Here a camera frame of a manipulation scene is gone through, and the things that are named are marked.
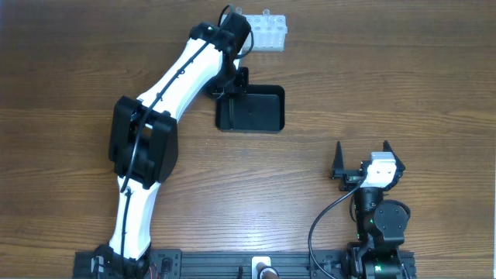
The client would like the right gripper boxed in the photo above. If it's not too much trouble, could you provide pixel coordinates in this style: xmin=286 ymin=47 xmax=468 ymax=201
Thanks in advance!
xmin=330 ymin=140 xmax=406 ymax=192

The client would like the black cable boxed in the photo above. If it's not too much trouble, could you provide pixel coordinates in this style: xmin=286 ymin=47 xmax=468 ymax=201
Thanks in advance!
xmin=119 ymin=3 xmax=255 ymax=193
xmin=308 ymin=176 xmax=367 ymax=279

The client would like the white test tube rack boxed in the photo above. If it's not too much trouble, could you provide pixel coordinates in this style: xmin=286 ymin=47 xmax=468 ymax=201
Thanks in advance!
xmin=219 ymin=13 xmax=289 ymax=55

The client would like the black tray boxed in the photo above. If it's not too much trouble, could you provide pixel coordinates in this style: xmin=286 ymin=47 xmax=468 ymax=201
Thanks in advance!
xmin=215 ymin=84 xmax=286 ymax=134

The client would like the mounting rail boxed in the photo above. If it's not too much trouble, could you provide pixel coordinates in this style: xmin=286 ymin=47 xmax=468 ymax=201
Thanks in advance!
xmin=73 ymin=249 xmax=418 ymax=279

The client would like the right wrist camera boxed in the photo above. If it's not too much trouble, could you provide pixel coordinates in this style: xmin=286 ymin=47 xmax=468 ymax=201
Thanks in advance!
xmin=363 ymin=151 xmax=399 ymax=189

